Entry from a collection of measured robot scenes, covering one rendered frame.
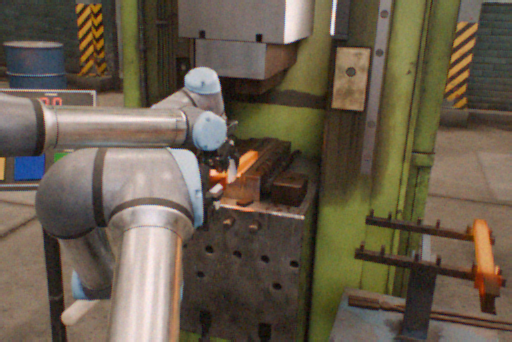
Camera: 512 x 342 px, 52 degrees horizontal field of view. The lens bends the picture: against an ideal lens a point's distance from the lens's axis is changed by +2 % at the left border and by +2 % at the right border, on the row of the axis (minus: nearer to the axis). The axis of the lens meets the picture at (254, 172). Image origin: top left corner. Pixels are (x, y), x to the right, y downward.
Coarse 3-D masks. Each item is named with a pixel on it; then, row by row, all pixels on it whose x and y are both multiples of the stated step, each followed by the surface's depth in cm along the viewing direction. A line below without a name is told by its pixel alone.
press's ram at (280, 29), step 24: (192, 0) 139; (216, 0) 137; (240, 0) 135; (264, 0) 133; (288, 0) 133; (312, 0) 165; (192, 24) 141; (216, 24) 139; (240, 24) 137; (264, 24) 135; (288, 24) 137; (312, 24) 170
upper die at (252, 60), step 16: (208, 48) 141; (224, 48) 140; (240, 48) 139; (256, 48) 138; (272, 48) 144; (288, 48) 163; (208, 64) 143; (224, 64) 141; (240, 64) 140; (256, 64) 139; (272, 64) 146; (288, 64) 166
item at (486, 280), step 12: (480, 228) 131; (480, 240) 124; (480, 252) 118; (480, 264) 113; (492, 264) 113; (480, 276) 108; (492, 276) 106; (480, 288) 108; (492, 288) 102; (480, 300) 105; (492, 300) 100; (492, 312) 101
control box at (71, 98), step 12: (24, 96) 149; (36, 96) 149; (48, 96) 150; (60, 96) 150; (72, 96) 151; (84, 96) 151; (96, 96) 154; (48, 156) 146; (12, 168) 144; (48, 168) 146; (12, 180) 144; (36, 180) 145
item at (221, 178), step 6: (252, 150) 168; (246, 156) 160; (252, 156) 162; (240, 162) 153; (246, 162) 156; (240, 168) 150; (222, 174) 140; (210, 180) 133; (216, 180) 133; (222, 180) 135; (210, 186) 128; (222, 186) 135
